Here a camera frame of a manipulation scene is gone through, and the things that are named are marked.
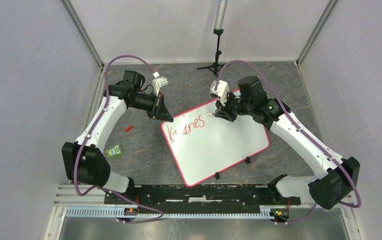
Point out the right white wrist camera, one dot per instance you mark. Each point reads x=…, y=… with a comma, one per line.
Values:
x=220, y=90

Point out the white slotted cable duct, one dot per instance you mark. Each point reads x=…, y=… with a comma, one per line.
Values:
x=121, y=212

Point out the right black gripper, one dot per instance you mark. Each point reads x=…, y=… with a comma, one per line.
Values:
x=226, y=115

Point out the black tripod camera stand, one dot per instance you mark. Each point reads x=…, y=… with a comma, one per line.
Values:
x=218, y=31

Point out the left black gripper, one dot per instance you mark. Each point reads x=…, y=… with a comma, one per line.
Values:
x=158, y=103

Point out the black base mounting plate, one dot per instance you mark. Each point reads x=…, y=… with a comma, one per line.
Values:
x=214, y=198

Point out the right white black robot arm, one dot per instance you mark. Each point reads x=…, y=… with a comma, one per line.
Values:
x=336, y=176

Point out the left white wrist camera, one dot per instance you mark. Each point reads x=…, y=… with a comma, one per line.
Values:
x=158, y=82

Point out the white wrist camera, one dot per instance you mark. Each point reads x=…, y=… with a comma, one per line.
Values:
x=158, y=82
x=220, y=90

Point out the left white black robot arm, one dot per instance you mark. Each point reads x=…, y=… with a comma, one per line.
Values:
x=84, y=159

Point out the green monster eraser toy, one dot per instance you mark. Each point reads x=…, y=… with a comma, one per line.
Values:
x=114, y=151

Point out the pink-framed whiteboard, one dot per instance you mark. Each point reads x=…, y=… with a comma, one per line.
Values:
x=203, y=145

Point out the red marker cap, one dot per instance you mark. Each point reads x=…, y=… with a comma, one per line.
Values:
x=128, y=128

